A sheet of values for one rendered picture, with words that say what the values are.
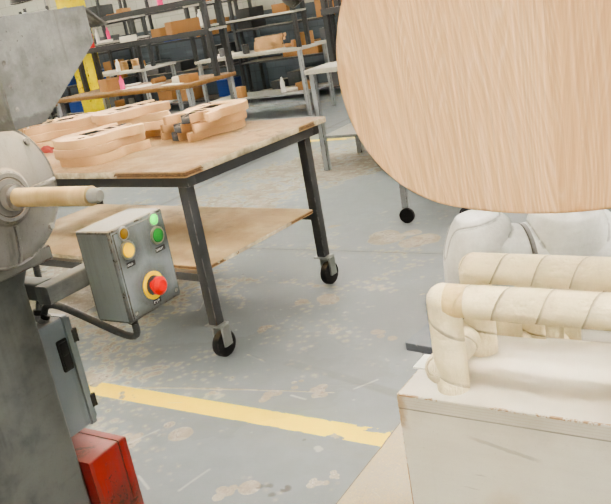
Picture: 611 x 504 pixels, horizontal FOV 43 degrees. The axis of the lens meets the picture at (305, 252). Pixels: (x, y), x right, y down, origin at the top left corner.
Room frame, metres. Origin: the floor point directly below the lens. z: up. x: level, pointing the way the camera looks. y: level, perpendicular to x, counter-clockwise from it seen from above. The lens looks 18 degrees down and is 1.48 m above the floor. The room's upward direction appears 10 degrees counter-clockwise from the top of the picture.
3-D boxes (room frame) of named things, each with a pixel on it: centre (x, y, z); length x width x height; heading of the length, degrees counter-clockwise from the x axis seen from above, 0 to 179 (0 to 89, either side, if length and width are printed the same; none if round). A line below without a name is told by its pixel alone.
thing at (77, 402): (1.59, 0.61, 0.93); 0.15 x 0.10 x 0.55; 56
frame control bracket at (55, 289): (1.53, 0.47, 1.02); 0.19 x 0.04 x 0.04; 146
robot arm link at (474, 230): (1.63, -0.39, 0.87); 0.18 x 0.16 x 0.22; 90
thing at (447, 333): (0.67, -0.12, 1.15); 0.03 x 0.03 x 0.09
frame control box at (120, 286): (1.58, 0.44, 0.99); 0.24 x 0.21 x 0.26; 56
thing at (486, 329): (0.74, -0.17, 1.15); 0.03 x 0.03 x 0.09
